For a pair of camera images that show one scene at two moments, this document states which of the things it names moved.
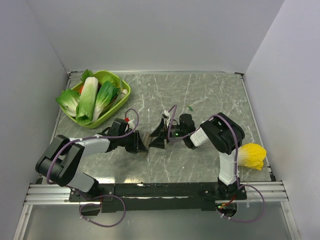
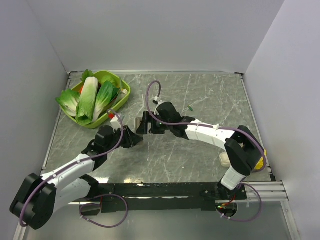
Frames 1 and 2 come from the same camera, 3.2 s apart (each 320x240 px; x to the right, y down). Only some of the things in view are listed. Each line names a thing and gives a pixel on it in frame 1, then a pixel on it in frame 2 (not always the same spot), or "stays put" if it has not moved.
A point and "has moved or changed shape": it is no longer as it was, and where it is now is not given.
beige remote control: [145, 142] has moved or changed shape
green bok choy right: [106, 95] stays put
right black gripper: [159, 141] → [143, 128]
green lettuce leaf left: [69, 100] stays put
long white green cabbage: [85, 109] stays put
